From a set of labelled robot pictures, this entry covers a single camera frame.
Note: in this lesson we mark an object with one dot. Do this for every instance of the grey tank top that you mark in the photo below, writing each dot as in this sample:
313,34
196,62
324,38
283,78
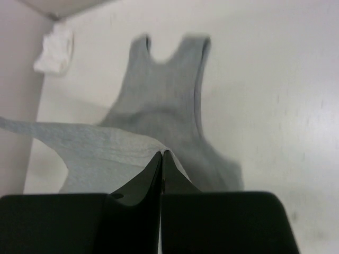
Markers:
158,110

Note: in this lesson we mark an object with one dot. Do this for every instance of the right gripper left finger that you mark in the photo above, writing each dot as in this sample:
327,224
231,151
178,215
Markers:
125,221

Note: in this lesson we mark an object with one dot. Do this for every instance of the folded white tank top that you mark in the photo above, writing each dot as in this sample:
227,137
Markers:
57,52

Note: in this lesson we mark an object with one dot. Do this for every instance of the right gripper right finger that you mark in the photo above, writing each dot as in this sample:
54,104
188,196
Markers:
223,222

